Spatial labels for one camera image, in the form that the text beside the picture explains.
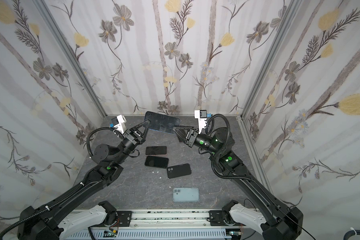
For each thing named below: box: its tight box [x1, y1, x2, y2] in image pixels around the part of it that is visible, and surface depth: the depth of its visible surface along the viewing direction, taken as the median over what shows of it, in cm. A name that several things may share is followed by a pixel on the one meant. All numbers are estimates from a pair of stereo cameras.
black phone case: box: [166, 163, 192, 179], surface depth 92 cm
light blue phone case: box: [172, 187, 200, 202], surface depth 84 cm
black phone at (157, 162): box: [144, 155, 169, 169], surface depth 97 cm
